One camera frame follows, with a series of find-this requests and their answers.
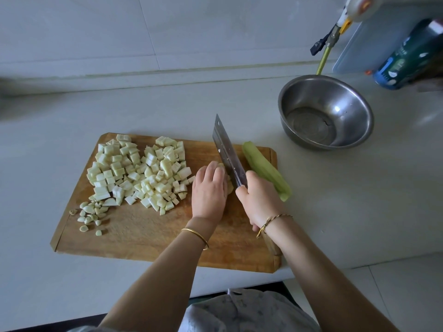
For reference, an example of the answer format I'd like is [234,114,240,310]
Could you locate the person's right hand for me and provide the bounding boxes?
[235,170,286,232]

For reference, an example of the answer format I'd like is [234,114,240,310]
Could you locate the person's left hand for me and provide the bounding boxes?
[190,161,229,230]

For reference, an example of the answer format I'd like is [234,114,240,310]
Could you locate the peeled yellow potato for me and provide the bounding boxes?
[223,166,236,196]

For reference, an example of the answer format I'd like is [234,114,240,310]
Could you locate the peeled green cucumber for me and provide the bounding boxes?
[241,141,292,202]

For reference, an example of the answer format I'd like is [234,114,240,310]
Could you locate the pile of white diced vegetable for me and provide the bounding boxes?
[132,136,196,217]

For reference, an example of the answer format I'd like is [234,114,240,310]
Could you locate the cleaver with wooden handle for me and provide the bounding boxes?
[212,114,283,256]

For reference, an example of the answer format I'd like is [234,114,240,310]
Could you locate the pile of garlic cloves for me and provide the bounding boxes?
[68,200,110,237]

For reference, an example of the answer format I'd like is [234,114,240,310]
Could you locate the person's right forearm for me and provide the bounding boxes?
[262,216,399,332]

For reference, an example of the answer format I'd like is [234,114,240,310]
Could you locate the person's left forearm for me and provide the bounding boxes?
[99,221,209,332]

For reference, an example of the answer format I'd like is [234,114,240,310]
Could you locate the gold bangle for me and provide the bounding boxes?
[180,227,210,250]

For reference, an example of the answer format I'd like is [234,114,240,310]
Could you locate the wooden cutting board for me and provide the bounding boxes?
[50,132,283,274]

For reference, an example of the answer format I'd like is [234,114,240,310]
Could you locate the dark green trousers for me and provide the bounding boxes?
[179,292,229,312]

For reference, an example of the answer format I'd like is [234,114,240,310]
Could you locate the white patterned garment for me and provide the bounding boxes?
[69,288,323,332]

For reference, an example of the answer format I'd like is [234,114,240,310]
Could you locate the deep stainless steel bowl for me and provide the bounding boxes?
[277,74,375,151]

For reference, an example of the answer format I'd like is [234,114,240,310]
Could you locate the light blue plastic board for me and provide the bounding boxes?
[332,3,443,75]

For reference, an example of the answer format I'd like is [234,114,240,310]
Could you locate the dark green bottle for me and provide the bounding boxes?
[374,18,443,90]

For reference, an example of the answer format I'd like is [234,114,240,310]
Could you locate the braided cord bracelet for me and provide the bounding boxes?
[255,213,294,238]

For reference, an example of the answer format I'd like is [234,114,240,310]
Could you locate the wall tap with hose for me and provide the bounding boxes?
[309,25,341,57]

